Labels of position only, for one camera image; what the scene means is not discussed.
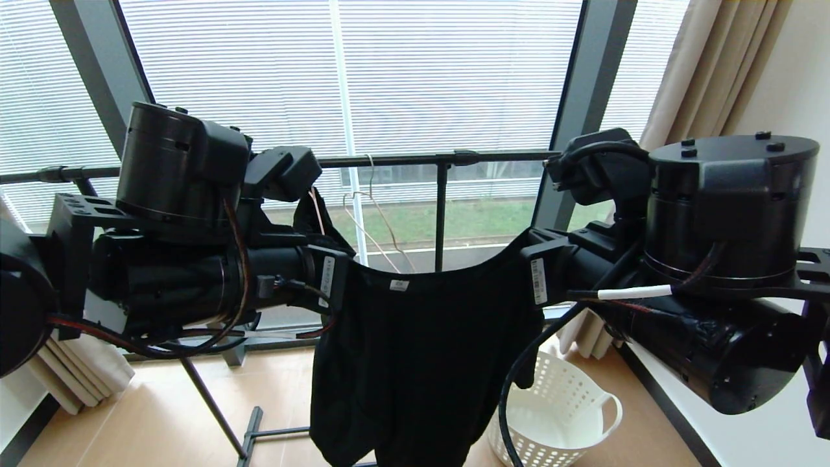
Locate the black clothes rack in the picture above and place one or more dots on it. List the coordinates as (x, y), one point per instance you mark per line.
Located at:
(402, 159)

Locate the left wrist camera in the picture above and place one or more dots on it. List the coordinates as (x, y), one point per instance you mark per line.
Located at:
(285, 172)

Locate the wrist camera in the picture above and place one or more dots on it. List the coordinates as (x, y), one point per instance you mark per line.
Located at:
(603, 172)
(285, 172)

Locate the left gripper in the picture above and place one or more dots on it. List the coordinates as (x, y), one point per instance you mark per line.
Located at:
(272, 275)

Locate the black T-shirt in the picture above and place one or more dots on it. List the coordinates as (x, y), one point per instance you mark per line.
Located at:
(421, 357)

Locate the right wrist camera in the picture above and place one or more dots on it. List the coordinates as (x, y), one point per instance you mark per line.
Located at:
(603, 172)

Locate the white laundry basket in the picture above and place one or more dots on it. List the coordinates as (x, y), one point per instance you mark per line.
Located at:
(564, 402)

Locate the pink clothes hanger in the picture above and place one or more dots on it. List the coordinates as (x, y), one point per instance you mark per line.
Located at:
(371, 175)
(317, 211)

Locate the window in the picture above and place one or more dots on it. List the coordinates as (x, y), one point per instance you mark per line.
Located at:
(590, 97)

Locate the beige curtain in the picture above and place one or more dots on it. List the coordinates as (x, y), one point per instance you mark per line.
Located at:
(84, 376)
(713, 71)

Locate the black shorts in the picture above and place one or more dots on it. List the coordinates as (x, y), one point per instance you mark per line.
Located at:
(334, 230)

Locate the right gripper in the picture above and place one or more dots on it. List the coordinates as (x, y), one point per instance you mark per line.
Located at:
(713, 350)

